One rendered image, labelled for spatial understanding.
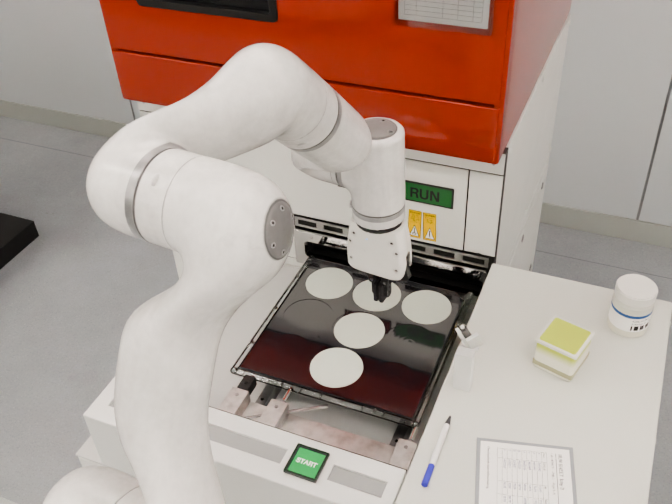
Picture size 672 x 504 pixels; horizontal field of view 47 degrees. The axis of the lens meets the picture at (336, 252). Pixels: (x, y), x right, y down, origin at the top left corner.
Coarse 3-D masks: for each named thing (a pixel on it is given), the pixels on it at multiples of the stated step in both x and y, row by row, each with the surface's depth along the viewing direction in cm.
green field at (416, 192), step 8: (408, 184) 152; (416, 184) 151; (408, 192) 153; (416, 192) 152; (424, 192) 152; (432, 192) 151; (440, 192) 150; (448, 192) 149; (416, 200) 154; (424, 200) 153; (432, 200) 152; (440, 200) 151; (448, 200) 151
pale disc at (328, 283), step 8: (320, 272) 166; (328, 272) 166; (336, 272) 165; (344, 272) 165; (312, 280) 164; (320, 280) 164; (328, 280) 163; (336, 280) 163; (344, 280) 163; (352, 280) 163; (312, 288) 162; (320, 288) 162; (328, 288) 161; (336, 288) 161; (344, 288) 161; (320, 296) 160; (328, 296) 160; (336, 296) 159
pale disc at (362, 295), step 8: (368, 280) 163; (360, 288) 161; (368, 288) 161; (392, 288) 161; (360, 296) 159; (368, 296) 159; (392, 296) 159; (400, 296) 158; (360, 304) 157; (368, 304) 157; (376, 304) 157; (384, 304) 157; (392, 304) 157
